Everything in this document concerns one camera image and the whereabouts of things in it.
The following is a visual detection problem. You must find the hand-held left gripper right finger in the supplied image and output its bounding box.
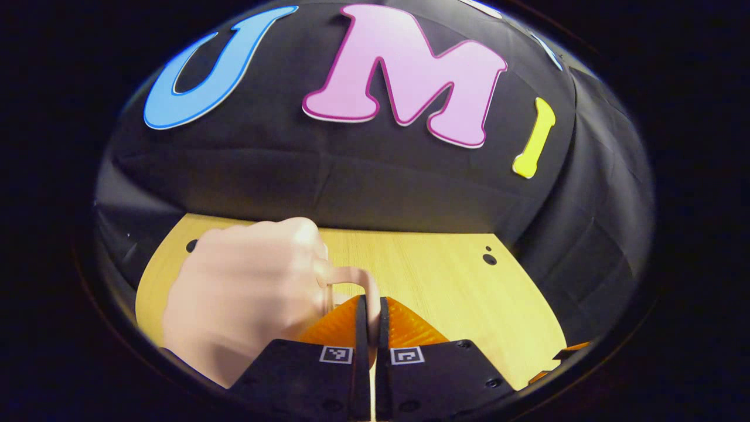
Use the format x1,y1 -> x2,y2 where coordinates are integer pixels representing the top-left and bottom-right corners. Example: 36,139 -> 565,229
375,296 -> 516,422

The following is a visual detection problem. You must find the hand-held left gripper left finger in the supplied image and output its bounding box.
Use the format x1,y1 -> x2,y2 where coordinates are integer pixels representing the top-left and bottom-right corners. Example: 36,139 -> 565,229
229,294 -> 372,422

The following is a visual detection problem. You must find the pink suitcase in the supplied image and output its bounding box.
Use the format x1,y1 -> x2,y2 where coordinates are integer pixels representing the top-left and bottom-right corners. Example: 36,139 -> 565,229
162,217 -> 381,389

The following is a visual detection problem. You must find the black backdrop cloth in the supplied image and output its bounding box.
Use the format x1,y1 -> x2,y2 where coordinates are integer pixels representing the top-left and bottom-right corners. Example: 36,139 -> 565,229
94,0 -> 656,352

